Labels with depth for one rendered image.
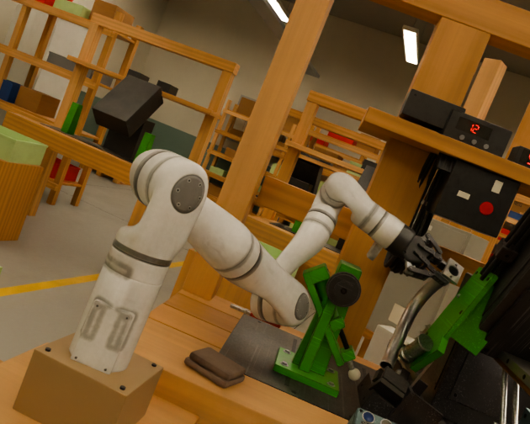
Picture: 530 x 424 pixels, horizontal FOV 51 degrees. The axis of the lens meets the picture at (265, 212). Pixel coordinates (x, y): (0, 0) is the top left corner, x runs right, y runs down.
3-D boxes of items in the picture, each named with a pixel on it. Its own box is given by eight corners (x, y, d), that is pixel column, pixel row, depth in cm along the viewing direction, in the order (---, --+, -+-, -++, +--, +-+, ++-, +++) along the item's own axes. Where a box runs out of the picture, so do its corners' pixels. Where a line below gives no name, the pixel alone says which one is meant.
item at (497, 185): (497, 238, 140) (522, 183, 139) (433, 213, 141) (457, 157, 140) (484, 234, 152) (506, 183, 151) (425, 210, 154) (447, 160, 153)
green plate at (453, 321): (462, 376, 116) (526, 298, 114) (430, 352, 117) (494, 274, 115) (450, 359, 128) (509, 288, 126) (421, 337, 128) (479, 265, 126)
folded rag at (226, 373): (182, 363, 105) (188, 348, 105) (204, 357, 112) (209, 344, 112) (223, 390, 101) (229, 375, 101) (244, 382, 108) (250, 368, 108)
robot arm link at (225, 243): (205, 265, 102) (238, 286, 96) (111, 178, 83) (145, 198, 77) (235, 225, 105) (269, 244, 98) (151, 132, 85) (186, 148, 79)
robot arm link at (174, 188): (224, 174, 83) (179, 278, 84) (188, 157, 90) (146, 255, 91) (177, 155, 77) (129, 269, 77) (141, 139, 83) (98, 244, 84)
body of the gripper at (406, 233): (393, 238, 124) (427, 263, 124) (407, 214, 129) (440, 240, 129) (377, 253, 130) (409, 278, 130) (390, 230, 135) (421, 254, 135)
